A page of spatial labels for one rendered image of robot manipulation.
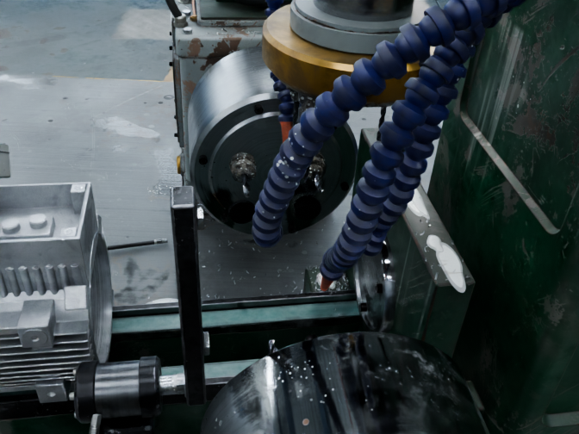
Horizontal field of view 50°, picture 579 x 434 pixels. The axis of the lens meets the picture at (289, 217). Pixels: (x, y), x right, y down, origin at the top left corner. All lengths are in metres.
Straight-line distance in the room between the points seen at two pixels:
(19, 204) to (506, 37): 0.57
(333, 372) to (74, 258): 0.30
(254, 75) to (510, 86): 0.36
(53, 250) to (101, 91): 1.09
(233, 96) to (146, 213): 0.44
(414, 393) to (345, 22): 0.30
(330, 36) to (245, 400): 0.31
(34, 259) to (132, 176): 0.71
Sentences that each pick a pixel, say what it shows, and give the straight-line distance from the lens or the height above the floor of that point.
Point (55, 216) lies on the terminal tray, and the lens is 0.73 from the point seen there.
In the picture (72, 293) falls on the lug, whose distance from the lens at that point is 0.67.
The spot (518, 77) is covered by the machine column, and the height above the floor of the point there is 1.27.
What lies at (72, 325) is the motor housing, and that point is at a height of 1.05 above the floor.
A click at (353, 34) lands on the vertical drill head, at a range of 0.54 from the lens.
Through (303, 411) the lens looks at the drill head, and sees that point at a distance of 0.47.
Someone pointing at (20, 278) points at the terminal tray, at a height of 1.10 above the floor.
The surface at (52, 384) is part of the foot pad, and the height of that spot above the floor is 0.98.
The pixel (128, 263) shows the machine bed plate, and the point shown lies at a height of 0.80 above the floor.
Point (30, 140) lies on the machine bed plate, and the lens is 1.53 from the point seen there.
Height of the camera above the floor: 1.54
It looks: 37 degrees down
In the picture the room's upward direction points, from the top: 3 degrees clockwise
